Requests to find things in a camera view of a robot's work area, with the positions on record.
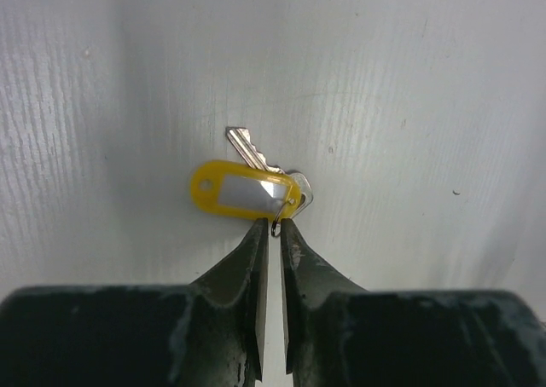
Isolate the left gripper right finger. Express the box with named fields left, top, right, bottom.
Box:
left=280, top=219, right=545, bottom=386

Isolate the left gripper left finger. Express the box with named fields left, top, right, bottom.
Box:
left=1, top=219, right=269, bottom=386

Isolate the yellow tag key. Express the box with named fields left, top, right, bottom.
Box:
left=190, top=126, right=314, bottom=238

